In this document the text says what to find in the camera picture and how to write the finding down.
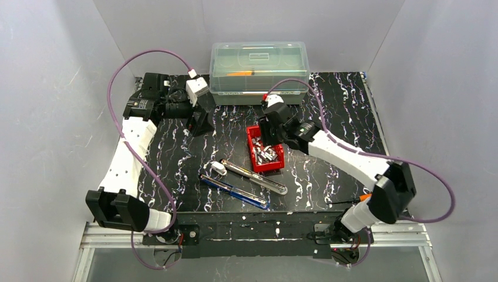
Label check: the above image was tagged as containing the black silver stapler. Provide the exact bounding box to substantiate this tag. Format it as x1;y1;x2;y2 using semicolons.
220;159;288;195

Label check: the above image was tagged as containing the blue stapler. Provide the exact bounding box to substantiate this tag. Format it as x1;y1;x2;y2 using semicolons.
199;174;270;210

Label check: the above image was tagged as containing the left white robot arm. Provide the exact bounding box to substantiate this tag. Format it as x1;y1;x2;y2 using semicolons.
85;71;214;234

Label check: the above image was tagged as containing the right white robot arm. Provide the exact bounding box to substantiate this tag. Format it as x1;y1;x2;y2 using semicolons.
258;102;416;238

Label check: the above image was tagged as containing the pile of staple strips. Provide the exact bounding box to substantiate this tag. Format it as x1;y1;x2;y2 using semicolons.
251;137;278;165

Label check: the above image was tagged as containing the orange tool inside box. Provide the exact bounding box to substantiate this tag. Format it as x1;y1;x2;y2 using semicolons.
227;70;255;76

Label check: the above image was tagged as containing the clear plastic storage box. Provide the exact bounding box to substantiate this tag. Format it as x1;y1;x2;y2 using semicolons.
209;42;310;106

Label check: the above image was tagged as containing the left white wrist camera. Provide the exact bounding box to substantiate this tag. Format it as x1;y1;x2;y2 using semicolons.
186;69;208;107

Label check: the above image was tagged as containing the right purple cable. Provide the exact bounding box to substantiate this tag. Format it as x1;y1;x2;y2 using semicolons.
263;78;456;269

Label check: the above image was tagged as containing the purple cable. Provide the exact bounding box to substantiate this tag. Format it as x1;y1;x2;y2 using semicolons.
107;49;199;271
263;78;456;269

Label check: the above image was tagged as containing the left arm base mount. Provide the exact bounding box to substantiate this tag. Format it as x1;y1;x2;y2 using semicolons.
142;224;200;246

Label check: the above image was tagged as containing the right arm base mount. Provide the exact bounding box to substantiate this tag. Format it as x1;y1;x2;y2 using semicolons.
306;223;374;249

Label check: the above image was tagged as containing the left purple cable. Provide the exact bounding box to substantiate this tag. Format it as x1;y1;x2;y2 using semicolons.
107;49;199;271

